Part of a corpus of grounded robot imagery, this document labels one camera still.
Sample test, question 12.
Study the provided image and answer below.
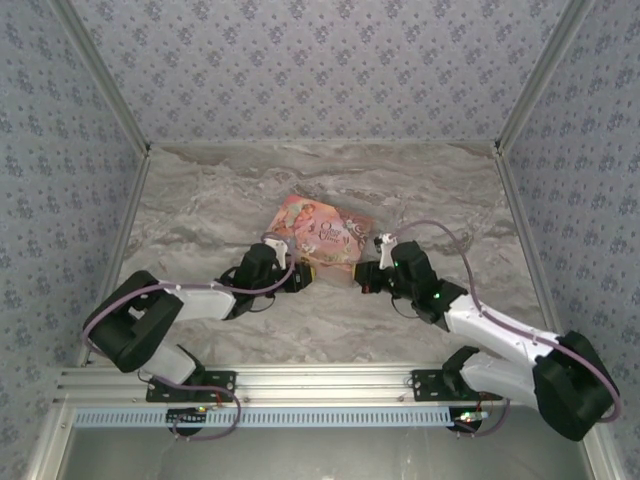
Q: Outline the aluminium lower frame leg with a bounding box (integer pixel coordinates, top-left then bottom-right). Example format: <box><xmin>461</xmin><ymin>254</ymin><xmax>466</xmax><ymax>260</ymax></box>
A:
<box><xmin>24</xmin><ymin>404</ymin><xmax>76</xmax><ymax>480</ymax></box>
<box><xmin>572</xmin><ymin>403</ymin><xmax>626</xmax><ymax>480</ymax></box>

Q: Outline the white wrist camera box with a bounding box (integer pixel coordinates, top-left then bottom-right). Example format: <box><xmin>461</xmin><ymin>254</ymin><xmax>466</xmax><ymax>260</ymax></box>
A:
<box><xmin>262</xmin><ymin>235</ymin><xmax>295</xmax><ymax>269</ymax></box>
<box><xmin>373</xmin><ymin>232</ymin><xmax>400</xmax><ymax>270</ymax></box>

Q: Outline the aluminium upright corner post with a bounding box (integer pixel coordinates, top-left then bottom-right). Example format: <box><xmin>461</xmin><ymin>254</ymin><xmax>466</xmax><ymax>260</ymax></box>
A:
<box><xmin>493</xmin><ymin>0</ymin><xmax>597</xmax><ymax>154</ymax></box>
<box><xmin>52</xmin><ymin>0</ymin><xmax>152</xmax><ymax>154</ymax></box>

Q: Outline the white slotted cable duct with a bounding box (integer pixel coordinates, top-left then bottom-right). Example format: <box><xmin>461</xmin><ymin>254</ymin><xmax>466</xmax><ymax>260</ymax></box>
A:
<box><xmin>74</xmin><ymin>406</ymin><xmax>454</xmax><ymax>429</ymax></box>

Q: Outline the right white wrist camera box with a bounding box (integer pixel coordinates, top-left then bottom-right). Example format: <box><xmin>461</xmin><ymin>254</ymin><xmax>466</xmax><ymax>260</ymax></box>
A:
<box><xmin>373</xmin><ymin>232</ymin><xmax>400</xmax><ymax>270</ymax></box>

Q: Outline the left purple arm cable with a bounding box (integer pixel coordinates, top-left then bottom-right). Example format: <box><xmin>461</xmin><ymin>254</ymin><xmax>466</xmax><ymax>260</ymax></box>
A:
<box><xmin>81</xmin><ymin>239</ymin><xmax>297</xmax><ymax>442</ymax></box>

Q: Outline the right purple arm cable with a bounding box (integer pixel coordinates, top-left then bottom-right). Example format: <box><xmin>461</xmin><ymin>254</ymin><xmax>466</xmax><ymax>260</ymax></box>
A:
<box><xmin>392</xmin><ymin>219</ymin><xmax>623</xmax><ymax>439</ymax></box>

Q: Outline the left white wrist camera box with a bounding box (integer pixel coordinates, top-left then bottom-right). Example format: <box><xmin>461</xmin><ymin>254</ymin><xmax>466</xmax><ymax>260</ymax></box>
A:
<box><xmin>262</xmin><ymin>235</ymin><xmax>295</xmax><ymax>269</ymax></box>

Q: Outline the aluminium table side rail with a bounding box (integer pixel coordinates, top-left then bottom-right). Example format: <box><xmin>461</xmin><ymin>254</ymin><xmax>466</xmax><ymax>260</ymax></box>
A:
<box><xmin>492</xmin><ymin>147</ymin><xmax>572</xmax><ymax>365</ymax></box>
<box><xmin>79</xmin><ymin>149</ymin><xmax>154</xmax><ymax>369</ymax></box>

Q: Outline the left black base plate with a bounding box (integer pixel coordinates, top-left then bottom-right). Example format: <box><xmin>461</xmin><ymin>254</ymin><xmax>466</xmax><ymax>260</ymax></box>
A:
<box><xmin>145</xmin><ymin>370</ymin><xmax>237</xmax><ymax>404</ymax></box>

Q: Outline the small black circuit board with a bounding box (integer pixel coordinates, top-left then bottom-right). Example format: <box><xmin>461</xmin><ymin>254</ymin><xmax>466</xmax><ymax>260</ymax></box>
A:
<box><xmin>449</xmin><ymin>407</ymin><xmax>489</xmax><ymax>432</ymax></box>
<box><xmin>166</xmin><ymin>407</ymin><xmax>209</xmax><ymax>427</ymax></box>

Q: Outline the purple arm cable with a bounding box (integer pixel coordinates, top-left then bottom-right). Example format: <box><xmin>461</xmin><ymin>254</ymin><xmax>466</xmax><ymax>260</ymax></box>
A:
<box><xmin>81</xmin><ymin>239</ymin><xmax>297</xmax><ymax>442</ymax></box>
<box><xmin>392</xmin><ymin>219</ymin><xmax>623</xmax><ymax>439</ymax></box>

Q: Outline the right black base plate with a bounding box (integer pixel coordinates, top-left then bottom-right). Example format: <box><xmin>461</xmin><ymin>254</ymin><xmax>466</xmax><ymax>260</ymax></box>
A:
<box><xmin>410</xmin><ymin>369</ymin><xmax>504</xmax><ymax>402</ymax></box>

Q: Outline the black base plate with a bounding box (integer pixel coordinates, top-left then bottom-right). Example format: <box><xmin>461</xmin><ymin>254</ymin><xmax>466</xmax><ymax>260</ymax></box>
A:
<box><xmin>145</xmin><ymin>370</ymin><xmax>237</xmax><ymax>404</ymax></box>
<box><xmin>410</xmin><ymin>369</ymin><xmax>504</xmax><ymax>402</ymax></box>

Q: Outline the aluminium cross rail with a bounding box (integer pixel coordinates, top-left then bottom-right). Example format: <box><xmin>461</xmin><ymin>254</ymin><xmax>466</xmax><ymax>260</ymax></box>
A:
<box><xmin>52</xmin><ymin>364</ymin><xmax>599</xmax><ymax>405</ymax></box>

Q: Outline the pink storybook print box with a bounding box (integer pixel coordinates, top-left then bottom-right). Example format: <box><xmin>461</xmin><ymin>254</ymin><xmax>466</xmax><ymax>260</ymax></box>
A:
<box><xmin>264</xmin><ymin>193</ymin><xmax>377</xmax><ymax>287</ymax></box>

